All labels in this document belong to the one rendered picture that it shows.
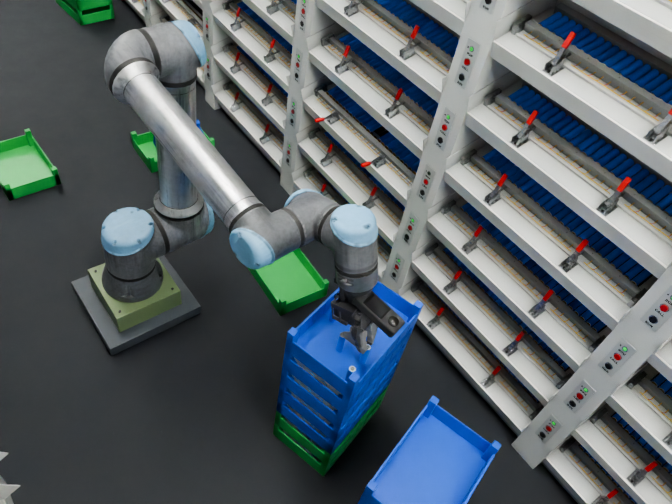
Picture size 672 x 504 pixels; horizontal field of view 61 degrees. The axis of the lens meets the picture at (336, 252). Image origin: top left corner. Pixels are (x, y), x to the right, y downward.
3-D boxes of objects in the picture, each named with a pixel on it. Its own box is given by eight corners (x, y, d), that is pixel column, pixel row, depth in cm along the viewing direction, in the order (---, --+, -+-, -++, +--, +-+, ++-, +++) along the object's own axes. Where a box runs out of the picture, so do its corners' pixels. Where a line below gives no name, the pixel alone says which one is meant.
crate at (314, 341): (349, 400, 132) (355, 383, 126) (284, 349, 139) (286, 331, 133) (416, 322, 150) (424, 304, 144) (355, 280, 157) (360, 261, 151)
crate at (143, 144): (151, 173, 243) (149, 158, 237) (132, 146, 253) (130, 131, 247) (215, 154, 258) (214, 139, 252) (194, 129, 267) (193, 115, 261)
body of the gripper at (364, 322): (351, 302, 134) (348, 262, 126) (381, 316, 130) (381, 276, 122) (331, 321, 129) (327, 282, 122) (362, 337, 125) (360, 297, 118)
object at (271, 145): (283, 174, 247) (277, 152, 236) (216, 100, 277) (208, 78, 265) (321, 151, 252) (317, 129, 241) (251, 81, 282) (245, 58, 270)
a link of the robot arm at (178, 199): (146, 233, 188) (122, 16, 132) (192, 212, 197) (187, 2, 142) (171, 262, 182) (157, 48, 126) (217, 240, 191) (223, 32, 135)
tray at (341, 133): (407, 209, 185) (407, 190, 177) (304, 109, 214) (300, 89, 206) (454, 178, 190) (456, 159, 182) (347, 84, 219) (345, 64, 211)
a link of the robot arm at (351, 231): (352, 195, 116) (387, 214, 110) (354, 243, 124) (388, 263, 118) (317, 215, 112) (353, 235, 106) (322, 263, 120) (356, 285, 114)
